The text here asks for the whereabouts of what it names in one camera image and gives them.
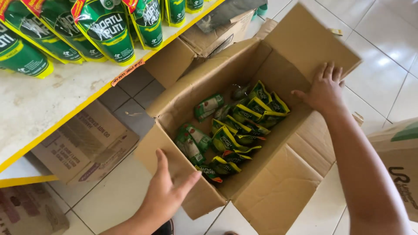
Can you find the pile of small green pouches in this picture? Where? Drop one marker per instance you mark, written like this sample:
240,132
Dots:
235,130

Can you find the worn open cardboard box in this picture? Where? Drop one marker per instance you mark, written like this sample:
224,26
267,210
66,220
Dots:
212,39

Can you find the cardboard box with red print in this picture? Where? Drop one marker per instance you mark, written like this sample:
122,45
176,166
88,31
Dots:
29,212

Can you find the large cardboard box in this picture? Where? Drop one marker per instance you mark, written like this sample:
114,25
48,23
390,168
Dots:
277,169

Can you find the person's right hand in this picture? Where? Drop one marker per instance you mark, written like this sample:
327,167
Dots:
326,93

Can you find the dark grey sheet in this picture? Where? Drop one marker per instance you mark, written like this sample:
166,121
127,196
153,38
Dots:
225,11

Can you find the person's left hand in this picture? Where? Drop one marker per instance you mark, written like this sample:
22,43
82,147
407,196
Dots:
161,199

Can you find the yellow tape scrap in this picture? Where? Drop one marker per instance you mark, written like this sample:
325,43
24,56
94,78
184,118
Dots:
336,32

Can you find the black sandal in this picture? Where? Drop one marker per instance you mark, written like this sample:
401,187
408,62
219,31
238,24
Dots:
164,228

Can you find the cardboard box with green print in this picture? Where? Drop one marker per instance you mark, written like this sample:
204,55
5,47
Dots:
398,156

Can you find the cardboard box with black print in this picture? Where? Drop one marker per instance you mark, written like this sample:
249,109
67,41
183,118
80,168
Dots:
88,143

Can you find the orange handwritten price label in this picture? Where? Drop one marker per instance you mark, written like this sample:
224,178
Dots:
128,72

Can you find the row of large green pouches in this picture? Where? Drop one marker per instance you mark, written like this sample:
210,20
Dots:
104,29

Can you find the white shelf with yellow edge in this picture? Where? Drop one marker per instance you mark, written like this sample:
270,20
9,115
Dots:
39,104

